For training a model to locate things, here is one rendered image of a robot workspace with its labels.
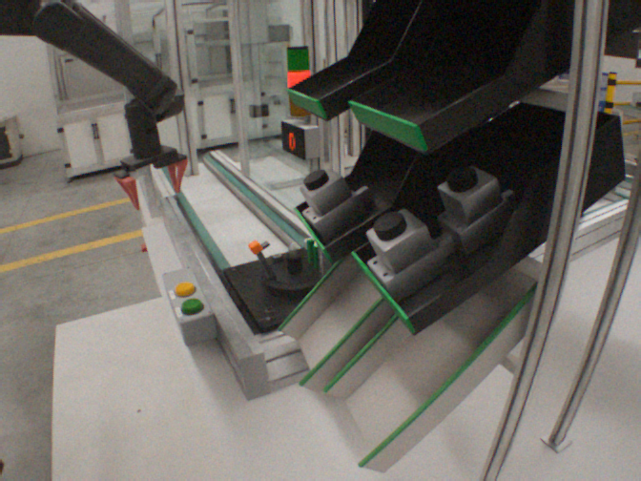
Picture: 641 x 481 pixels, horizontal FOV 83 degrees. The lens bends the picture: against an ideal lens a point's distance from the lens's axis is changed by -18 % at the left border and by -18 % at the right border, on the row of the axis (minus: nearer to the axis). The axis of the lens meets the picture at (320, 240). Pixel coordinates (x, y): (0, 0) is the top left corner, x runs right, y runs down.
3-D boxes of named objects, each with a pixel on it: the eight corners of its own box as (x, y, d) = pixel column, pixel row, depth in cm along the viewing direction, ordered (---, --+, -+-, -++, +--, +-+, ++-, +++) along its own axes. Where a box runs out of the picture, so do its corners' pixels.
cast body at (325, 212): (324, 242, 53) (297, 196, 49) (311, 230, 57) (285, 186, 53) (381, 203, 54) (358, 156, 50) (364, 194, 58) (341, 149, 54)
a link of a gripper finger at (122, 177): (165, 204, 83) (156, 159, 78) (134, 218, 78) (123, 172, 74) (151, 197, 87) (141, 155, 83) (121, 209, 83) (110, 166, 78)
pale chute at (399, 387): (383, 474, 45) (359, 467, 43) (345, 399, 57) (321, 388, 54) (561, 294, 41) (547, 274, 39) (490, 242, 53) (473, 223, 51)
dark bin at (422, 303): (413, 337, 37) (383, 279, 34) (359, 268, 49) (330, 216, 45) (626, 178, 38) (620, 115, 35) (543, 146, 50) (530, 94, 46)
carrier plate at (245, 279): (262, 337, 75) (261, 327, 75) (223, 276, 95) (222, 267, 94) (379, 298, 85) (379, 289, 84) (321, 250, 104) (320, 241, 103)
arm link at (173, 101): (134, 63, 69) (165, 93, 69) (175, 53, 78) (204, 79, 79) (114, 113, 76) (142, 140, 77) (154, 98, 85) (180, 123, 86)
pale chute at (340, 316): (323, 396, 57) (299, 386, 55) (298, 340, 69) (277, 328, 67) (467, 240, 54) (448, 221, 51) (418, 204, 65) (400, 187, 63)
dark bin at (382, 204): (331, 265, 49) (300, 214, 46) (300, 221, 61) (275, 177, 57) (520, 144, 51) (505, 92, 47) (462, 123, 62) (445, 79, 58)
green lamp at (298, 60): (293, 72, 89) (291, 50, 87) (283, 71, 93) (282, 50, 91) (314, 70, 91) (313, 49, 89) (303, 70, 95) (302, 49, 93)
